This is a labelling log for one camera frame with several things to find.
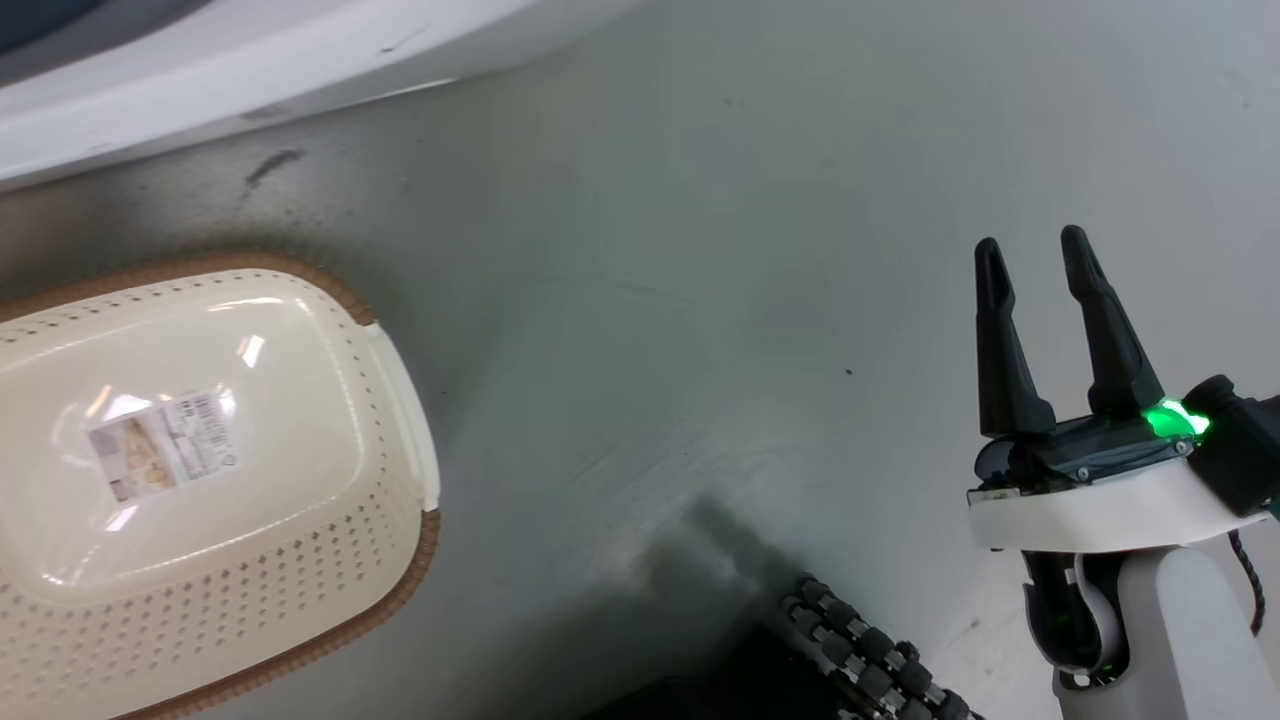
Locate printed paper label sticker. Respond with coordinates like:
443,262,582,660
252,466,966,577
87,389,242,504

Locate thin black braided cable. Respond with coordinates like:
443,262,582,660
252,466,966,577
1228,528,1269,637

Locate white and grey right gripper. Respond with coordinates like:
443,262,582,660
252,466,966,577
966,225,1280,554

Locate white washing machine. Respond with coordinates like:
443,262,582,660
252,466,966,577
0,0,641,193

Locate cream perforated laundry basket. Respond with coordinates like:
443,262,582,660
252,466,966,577
0,252,442,720

